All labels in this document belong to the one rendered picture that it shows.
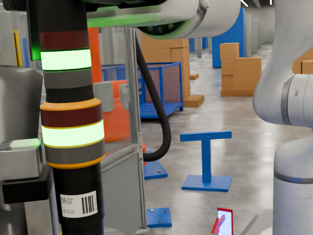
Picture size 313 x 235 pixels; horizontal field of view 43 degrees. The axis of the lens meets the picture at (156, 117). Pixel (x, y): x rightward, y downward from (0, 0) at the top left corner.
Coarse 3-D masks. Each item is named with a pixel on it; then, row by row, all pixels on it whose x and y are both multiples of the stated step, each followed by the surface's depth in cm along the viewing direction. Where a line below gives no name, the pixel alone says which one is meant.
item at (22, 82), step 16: (0, 80) 41; (16, 80) 41; (32, 80) 42; (0, 96) 40; (16, 96) 40; (32, 96) 41; (0, 112) 38; (16, 112) 39; (32, 112) 39; (0, 128) 37; (16, 128) 38; (32, 128) 38; (0, 192) 34; (0, 208) 33; (16, 208) 33; (0, 224) 32; (16, 224) 32
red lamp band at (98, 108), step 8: (40, 112) 28; (48, 112) 27; (56, 112) 27; (64, 112) 27; (72, 112) 27; (80, 112) 27; (88, 112) 27; (96, 112) 28; (48, 120) 27; (56, 120) 27; (64, 120) 27; (72, 120) 27; (80, 120) 27; (88, 120) 27; (96, 120) 28
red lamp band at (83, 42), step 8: (48, 32) 26; (56, 32) 26; (64, 32) 26; (72, 32) 26; (80, 32) 27; (40, 40) 27; (48, 40) 26; (56, 40) 26; (64, 40) 26; (72, 40) 26; (80, 40) 27; (88, 40) 28; (48, 48) 26; (56, 48) 26; (64, 48) 26; (72, 48) 26
